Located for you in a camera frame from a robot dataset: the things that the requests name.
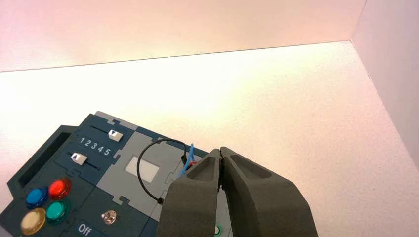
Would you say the small grey display screen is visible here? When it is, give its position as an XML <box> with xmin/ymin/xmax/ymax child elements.
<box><xmin>125</xmin><ymin>156</ymin><xmax>161</xmax><ymax>184</ymax></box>

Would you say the black jumper cable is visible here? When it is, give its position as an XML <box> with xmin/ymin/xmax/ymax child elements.
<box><xmin>136</xmin><ymin>139</ymin><xmax>188</xmax><ymax>205</ymax></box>

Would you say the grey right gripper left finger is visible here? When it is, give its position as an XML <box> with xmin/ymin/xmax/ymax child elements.
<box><xmin>156</xmin><ymin>149</ymin><xmax>222</xmax><ymax>237</ymax></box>

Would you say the green round push button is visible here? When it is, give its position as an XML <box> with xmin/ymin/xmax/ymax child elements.
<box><xmin>45</xmin><ymin>200</ymin><xmax>71</xmax><ymax>224</ymax></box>

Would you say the white slider knob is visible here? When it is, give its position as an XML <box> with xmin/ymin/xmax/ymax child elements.
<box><xmin>108</xmin><ymin>129</ymin><xmax>124</xmax><ymax>143</ymax></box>
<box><xmin>71</xmin><ymin>153</ymin><xmax>88</xmax><ymax>165</ymax></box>

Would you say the blue round push button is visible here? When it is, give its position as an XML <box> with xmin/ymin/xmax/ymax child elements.
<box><xmin>25</xmin><ymin>186</ymin><xmax>49</xmax><ymax>209</ymax></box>

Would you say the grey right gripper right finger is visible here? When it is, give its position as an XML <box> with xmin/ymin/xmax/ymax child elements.
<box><xmin>220</xmin><ymin>146</ymin><xmax>319</xmax><ymax>237</ymax></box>

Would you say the silver toggle switch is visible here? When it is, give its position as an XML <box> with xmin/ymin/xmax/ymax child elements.
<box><xmin>100</xmin><ymin>210</ymin><xmax>117</xmax><ymax>225</ymax></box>

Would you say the red round push button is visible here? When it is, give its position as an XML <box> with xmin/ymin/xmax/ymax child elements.
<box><xmin>48</xmin><ymin>178</ymin><xmax>72</xmax><ymax>201</ymax></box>

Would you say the dark teal grey control box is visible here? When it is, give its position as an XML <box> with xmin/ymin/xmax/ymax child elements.
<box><xmin>0</xmin><ymin>111</ymin><xmax>234</xmax><ymax>237</ymax></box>

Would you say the blue jumper cable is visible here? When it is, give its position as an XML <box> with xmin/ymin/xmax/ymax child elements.
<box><xmin>181</xmin><ymin>143</ymin><xmax>195</xmax><ymax>176</ymax></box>

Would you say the yellow round push button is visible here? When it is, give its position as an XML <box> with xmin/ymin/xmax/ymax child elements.
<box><xmin>20</xmin><ymin>208</ymin><xmax>47</xmax><ymax>236</ymax></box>

